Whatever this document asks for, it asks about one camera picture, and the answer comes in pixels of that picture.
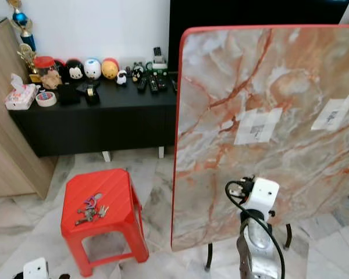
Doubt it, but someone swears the bunch of keys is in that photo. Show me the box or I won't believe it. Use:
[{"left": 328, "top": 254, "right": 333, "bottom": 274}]
[{"left": 75, "top": 193, "right": 110, "bottom": 227}]

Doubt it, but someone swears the marble folding table red rim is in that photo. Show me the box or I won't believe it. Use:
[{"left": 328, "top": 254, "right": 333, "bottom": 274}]
[{"left": 170, "top": 24, "right": 349, "bottom": 273}]

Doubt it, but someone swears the large white paper label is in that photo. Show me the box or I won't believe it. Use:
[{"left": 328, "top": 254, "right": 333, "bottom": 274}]
[{"left": 233, "top": 108, "right": 283, "bottom": 146}]

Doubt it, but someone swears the red plastic stool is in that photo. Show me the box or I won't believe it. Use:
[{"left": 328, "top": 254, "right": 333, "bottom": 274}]
[{"left": 61, "top": 168, "right": 150, "bottom": 277}]

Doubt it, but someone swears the narrow white paper label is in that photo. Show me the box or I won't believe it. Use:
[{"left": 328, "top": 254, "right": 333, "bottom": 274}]
[{"left": 311, "top": 93, "right": 349, "bottom": 132}]

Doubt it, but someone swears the light wooden cabinet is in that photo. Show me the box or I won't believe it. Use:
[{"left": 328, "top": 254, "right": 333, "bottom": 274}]
[{"left": 0, "top": 17, "right": 58, "bottom": 200}]

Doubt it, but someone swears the black low sideboard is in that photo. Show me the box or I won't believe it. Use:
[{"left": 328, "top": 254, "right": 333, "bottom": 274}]
[{"left": 9, "top": 71, "right": 179, "bottom": 158}]

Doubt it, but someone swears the white pink tissue box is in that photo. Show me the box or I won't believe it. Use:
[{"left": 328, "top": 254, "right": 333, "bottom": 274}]
[{"left": 5, "top": 73, "right": 39, "bottom": 112}]

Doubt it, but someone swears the black white animal figurine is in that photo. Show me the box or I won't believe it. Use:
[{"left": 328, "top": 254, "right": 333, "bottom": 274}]
[{"left": 130, "top": 62, "right": 147, "bottom": 84}]

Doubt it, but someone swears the small white black figurine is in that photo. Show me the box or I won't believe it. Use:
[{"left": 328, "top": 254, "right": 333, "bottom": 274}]
[{"left": 115, "top": 69, "right": 129, "bottom": 87}]

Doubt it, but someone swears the white tape roll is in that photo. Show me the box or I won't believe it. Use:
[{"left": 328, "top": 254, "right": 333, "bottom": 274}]
[{"left": 35, "top": 91, "right": 58, "bottom": 108}]

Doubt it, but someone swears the black television screen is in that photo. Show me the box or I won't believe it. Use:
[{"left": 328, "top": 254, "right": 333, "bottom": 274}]
[{"left": 168, "top": 0, "right": 349, "bottom": 74}]

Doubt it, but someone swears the black tape dispenser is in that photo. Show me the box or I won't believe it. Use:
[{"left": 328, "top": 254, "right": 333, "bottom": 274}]
[{"left": 84, "top": 82, "right": 102, "bottom": 106}]

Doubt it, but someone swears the yellow round plush toy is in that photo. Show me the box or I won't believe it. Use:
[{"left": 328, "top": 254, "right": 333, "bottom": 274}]
[{"left": 101, "top": 57, "right": 120, "bottom": 81}]

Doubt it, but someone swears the small black box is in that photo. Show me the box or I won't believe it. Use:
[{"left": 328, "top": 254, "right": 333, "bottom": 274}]
[{"left": 58, "top": 83, "right": 81, "bottom": 106}]

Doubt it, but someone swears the small gold trophy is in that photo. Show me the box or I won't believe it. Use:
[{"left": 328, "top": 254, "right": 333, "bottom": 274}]
[{"left": 17, "top": 44, "right": 41, "bottom": 83}]

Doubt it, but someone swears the clear jar with red lid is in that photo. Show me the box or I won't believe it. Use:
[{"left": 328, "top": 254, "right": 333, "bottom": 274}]
[{"left": 33, "top": 55, "right": 59, "bottom": 90}]

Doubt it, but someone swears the white round plush toy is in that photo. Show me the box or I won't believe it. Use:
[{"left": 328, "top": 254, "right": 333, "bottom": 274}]
[{"left": 83, "top": 58, "right": 103, "bottom": 81}]

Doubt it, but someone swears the black round mouse plush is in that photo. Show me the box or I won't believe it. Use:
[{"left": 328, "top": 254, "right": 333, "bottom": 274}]
[{"left": 63, "top": 58, "right": 86, "bottom": 83}]

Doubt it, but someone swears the tall trophy with blue ball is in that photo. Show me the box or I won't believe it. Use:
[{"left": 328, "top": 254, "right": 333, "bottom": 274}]
[{"left": 7, "top": 0, "right": 37, "bottom": 52}]

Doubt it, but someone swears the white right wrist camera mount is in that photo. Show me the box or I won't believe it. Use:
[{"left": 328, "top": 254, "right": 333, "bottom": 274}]
[{"left": 246, "top": 177, "right": 280, "bottom": 215}]

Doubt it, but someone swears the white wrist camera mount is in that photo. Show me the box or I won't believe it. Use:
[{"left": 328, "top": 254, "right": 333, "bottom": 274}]
[
  {"left": 246, "top": 177, "right": 280, "bottom": 215},
  {"left": 23, "top": 257, "right": 49, "bottom": 279}
]

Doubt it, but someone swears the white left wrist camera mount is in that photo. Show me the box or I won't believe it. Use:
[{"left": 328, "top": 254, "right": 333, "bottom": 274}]
[{"left": 23, "top": 257, "right": 49, "bottom": 279}]

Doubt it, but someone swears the cordless phone with white base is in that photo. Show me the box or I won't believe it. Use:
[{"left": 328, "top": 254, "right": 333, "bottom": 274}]
[{"left": 149, "top": 46, "right": 169, "bottom": 71}]

